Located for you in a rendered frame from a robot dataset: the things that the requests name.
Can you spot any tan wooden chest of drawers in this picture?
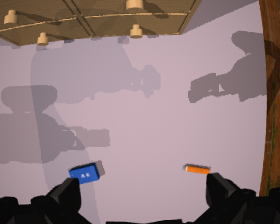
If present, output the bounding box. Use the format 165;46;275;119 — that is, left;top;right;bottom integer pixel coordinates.
0;0;202;46

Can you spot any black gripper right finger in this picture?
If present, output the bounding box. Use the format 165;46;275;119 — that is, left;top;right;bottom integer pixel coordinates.
185;172;280;224

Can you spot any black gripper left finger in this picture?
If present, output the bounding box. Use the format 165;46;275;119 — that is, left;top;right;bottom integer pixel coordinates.
0;178;92;224

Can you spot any orange aaa battery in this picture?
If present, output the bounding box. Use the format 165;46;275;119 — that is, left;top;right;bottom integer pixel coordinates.
184;165;210;174

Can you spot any light brown wooden drawer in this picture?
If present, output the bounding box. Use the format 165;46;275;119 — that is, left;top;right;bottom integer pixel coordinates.
0;0;74;28
85;13;187;39
73;0;194;15
0;17;90;46

